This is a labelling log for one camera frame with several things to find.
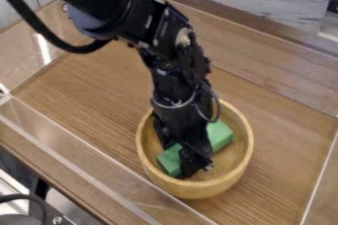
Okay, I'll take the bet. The black table leg bracket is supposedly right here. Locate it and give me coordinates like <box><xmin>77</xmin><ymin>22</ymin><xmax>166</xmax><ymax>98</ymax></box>
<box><xmin>28</xmin><ymin>178</ymin><xmax>75</xmax><ymax>225</ymax></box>

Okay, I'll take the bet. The clear acrylic enclosure wall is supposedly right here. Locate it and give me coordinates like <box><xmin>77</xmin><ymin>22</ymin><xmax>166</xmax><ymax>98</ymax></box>
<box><xmin>0</xmin><ymin>0</ymin><xmax>338</xmax><ymax>225</ymax></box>

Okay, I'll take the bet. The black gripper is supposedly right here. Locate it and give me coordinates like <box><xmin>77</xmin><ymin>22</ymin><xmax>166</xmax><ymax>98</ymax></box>
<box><xmin>151</xmin><ymin>72</ymin><xmax>219</xmax><ymax>179</ymax></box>

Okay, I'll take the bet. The black cable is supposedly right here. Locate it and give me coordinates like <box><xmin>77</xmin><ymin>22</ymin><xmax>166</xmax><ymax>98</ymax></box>
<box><xmin>0</xmin><ymin>0</ymin><xmax>116</xmax><ymax>55</ymax></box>

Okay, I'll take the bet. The brown wooden bowl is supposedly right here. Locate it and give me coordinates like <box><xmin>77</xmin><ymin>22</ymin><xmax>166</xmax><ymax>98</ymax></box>
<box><xmin>136</xmin><ymin>101</ymin><xmax>255</xmax><ymax>199</ymax></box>

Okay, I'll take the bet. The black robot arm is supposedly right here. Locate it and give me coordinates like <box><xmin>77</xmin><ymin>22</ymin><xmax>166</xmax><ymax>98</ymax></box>
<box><xmin>63</xmin><ymin>0</ymin><xmax>219</xmax><ymax>179</ymax></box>

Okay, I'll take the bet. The green rectangular block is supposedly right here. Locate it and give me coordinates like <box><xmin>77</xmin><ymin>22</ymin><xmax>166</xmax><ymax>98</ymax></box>
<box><xmin>156</xmin><ymin>119</ymin><xmax>235</xmax><ymax>179</ymax></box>

